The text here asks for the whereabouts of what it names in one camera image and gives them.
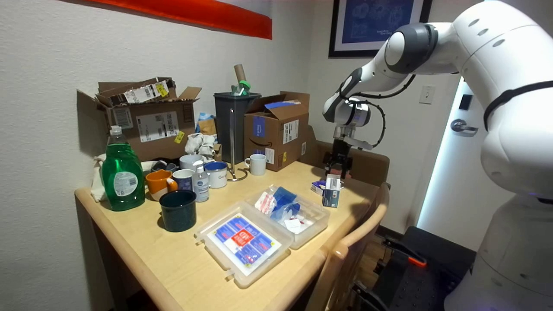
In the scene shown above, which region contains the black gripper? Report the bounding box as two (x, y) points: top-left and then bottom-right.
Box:
(325, 138), (355, 179)

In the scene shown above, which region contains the small grey cardboard box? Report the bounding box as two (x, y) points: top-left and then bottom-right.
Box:
(320, 172), (344, 210)

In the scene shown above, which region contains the white gauze packet red print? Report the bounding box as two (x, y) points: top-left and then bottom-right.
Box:
(254, 189), (277, 215)

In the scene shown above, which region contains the clear plastic first aid case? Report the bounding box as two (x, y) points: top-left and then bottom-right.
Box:
(194, 181), (334, 290)

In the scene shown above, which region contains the brown armchair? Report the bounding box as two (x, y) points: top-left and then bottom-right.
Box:
(301, 125), (393, 186)

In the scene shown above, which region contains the clear plastic supply bag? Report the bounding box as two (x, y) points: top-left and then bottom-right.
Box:
(280, 207), (318, 236)

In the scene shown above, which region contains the cardboard box blue tape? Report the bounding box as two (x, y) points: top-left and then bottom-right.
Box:
(244, 89), (313, 172)

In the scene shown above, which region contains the white ceramic mug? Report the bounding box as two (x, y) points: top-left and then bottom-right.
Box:
(246, 151), (270, 176)
(178, 151), (206, 170)

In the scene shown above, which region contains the wooden chair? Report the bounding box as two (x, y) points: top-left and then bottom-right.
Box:
(304, 181), (394, 311)

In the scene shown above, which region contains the blue white box front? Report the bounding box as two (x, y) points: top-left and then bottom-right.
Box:
(206, 212), (284, 267)

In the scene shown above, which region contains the dark grey trash bin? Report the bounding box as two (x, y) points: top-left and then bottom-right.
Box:
(215, 89), (265, 165)

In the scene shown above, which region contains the white door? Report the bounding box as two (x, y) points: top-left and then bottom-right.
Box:
(415, 74), (491, 250)

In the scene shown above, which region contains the white mug blue rim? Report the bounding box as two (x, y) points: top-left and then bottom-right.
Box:
(204, 160), (232, 189)

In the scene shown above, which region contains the green plastic object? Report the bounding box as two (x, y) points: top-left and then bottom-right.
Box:
(230, 79), (254, 96)

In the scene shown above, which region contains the black robot cart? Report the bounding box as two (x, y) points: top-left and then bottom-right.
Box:
(368, 224), (481, 311)

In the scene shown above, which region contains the clear hand sanitizer bottle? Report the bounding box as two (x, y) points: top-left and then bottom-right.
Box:
(192, 162), (213, 203)

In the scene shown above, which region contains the brown cardboard tube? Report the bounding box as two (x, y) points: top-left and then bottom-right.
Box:
(234, 62), (251, 86)

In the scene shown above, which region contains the small brown cardboard box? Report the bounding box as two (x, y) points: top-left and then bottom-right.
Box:
(197, 110), (220, 136)

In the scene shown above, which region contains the white crumpled cloth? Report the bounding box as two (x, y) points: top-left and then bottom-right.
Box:
(183, 131), (221, 158)

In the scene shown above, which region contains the dark green mug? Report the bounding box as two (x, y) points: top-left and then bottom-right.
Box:
(159, 188), (199, 233)

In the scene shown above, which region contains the orange mug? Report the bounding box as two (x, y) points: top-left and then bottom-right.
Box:
(145, 167), (180, 201)

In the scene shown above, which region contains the large open cardboard box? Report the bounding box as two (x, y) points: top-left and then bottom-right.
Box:
(76, 75), (204, 162)

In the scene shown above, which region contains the green dish soap bottle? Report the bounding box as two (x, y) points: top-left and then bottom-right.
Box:
(101, 124), (147, 212)

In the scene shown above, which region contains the white paper towel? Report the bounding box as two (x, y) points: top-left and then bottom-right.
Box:
(90, 153), (111, 201)

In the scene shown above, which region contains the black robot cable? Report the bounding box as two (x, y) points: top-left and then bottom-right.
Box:
(348, 74), (418, 151)

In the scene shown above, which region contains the dark wire loop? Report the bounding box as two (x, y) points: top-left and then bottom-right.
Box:
(228, 162), (251, 182)

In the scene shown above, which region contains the white light switch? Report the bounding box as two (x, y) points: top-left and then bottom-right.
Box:
(418, 84), (437, 106)

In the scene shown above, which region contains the silver door handle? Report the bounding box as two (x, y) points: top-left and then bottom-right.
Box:
(450, 117), (481, 138)

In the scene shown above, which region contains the red wall banner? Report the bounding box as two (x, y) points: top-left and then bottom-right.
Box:
(62, 0), (275, 41)

